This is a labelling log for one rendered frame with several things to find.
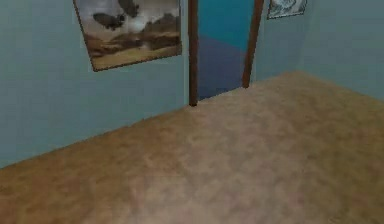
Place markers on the dark brown door frame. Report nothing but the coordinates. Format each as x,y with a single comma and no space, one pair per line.
193,53

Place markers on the brown landscape framed picture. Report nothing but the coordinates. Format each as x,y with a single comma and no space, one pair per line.
133,33

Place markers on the grey white framed picture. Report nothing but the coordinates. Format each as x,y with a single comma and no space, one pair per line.
286,7

